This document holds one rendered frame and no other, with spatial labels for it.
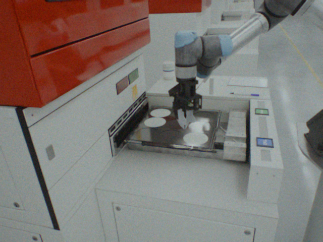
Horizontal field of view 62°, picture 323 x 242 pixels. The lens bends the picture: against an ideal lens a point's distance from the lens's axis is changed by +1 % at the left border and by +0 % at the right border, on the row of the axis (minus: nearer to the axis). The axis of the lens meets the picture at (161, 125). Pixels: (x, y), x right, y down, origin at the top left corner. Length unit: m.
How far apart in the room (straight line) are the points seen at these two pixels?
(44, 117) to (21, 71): 0.15
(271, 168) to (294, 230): 1.23
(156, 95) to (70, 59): 0.75
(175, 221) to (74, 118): 0.49
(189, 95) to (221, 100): 0.46
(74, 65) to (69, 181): 0.35
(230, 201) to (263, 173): 0.15
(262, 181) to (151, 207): 0.38
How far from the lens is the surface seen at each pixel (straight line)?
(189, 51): 0.91
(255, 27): 1.20
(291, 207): 2.23
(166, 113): 1.34
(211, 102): 1.38
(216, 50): 0.94
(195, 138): 1.11
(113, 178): 1.06
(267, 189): 0.93
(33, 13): 0.67
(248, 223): 0.95
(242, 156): 1.07
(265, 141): 1.00
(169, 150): 1.15
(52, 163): 0.81
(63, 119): 0.82
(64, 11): 0.76
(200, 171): 1.06
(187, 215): 0.96
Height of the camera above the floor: 1.46
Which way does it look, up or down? 27 degrees down
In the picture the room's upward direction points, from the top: 3 degrees counter-clockwise
